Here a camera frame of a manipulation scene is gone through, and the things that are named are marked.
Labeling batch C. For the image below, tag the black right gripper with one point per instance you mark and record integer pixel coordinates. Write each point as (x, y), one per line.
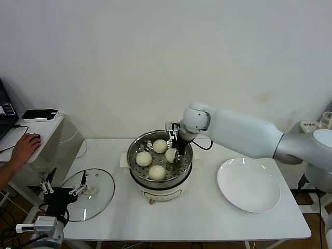
(181, 144)

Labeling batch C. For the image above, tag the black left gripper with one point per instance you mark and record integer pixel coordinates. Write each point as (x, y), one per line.
(58, 198)

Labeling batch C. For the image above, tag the white steamed baozi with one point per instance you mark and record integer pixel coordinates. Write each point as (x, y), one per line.
(144, 158)
(160, 146)
(170, 155)
(157, 173)

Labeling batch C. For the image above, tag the glass pot lid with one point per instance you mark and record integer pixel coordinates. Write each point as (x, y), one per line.
(103, 186)

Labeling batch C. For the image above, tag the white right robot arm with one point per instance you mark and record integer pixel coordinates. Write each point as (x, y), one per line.
(241, 132)

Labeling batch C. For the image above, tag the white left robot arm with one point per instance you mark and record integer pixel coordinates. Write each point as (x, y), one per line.
(52, 242)

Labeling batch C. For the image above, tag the perforated steel steamer basket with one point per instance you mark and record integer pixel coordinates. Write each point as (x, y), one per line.
(140, 173)

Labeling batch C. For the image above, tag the person's hand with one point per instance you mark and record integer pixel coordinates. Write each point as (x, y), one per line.
(26, 146)

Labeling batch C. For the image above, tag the white electric cooker pot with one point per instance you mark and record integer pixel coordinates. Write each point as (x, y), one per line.
(160, 193)

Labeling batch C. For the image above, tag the black computer mouse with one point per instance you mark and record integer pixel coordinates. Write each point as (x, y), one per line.
(39, 136)

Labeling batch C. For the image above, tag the black and white flat device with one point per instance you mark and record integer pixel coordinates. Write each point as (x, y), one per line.
(39, 114)

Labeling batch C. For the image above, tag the white round plate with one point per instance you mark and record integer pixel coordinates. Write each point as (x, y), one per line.
(249, 186)

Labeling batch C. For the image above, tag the black laptop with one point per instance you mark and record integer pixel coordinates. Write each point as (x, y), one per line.
(5, 114)

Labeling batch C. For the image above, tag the plastic cup of milk tea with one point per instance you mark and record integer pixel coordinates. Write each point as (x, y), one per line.
(326, 119)

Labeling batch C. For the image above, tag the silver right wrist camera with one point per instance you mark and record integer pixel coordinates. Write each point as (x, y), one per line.
(171, 126)

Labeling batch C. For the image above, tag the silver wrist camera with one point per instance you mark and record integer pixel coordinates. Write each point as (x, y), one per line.
(46, 225)
(171, 126)

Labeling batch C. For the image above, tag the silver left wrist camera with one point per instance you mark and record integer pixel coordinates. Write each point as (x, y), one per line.
(46, 225)

